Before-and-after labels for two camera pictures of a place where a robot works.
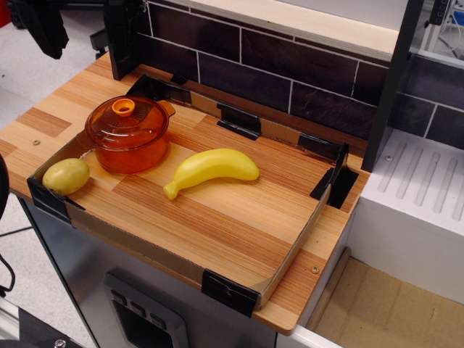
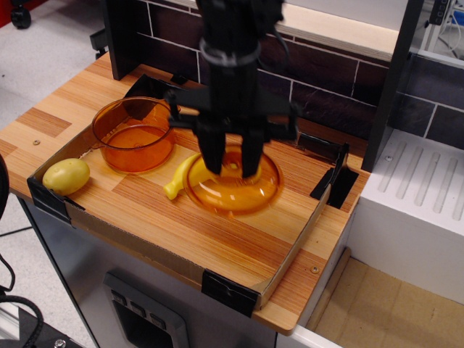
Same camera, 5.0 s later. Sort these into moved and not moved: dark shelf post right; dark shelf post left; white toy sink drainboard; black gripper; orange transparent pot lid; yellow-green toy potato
Moved: orange transparent pot lid; black gripper
Not moved: dark shelf post right; dark shelf post left; white toy sink drainboard; yellow-green toy potato
